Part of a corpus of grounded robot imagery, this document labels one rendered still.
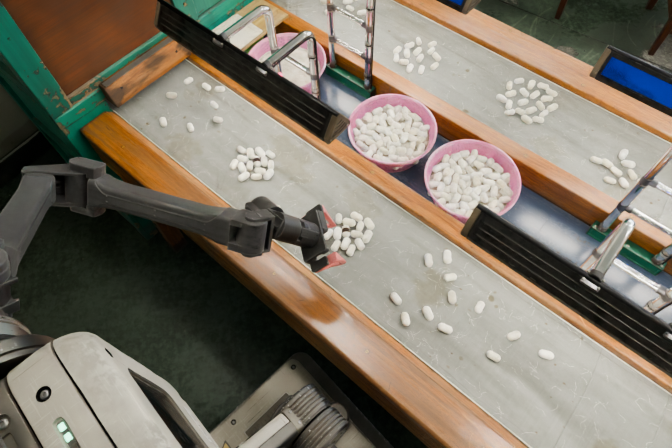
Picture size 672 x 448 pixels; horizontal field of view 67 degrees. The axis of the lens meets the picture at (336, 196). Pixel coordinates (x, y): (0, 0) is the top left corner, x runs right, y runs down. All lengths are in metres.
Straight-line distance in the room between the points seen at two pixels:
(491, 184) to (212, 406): 1.26
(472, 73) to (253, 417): 1.24
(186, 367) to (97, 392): 1.54
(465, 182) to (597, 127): 0.46
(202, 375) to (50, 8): 1.32
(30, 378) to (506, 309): 1.04
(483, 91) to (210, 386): 1.42
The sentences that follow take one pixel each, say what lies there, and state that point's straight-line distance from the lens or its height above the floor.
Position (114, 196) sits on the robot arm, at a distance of 1.10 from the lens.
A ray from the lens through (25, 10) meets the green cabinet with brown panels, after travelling 1.54.
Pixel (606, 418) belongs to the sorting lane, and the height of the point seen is 0.74.
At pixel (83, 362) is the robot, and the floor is 1.45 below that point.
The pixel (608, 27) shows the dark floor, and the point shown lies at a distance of 3.33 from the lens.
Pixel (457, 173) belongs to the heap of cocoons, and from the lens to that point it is 1.51.
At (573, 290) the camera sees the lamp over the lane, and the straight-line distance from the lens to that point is 1.02.
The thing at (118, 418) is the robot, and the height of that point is 1.45.
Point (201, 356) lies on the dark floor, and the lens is 2.10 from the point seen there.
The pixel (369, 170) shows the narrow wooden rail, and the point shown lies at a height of 0.76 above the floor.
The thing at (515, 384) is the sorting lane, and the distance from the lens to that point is 1.30.
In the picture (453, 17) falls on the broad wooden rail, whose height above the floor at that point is 0.76.
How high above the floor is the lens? 1.96
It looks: 59 degrees down
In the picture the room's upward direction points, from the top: 3 degrees counter-clockwise
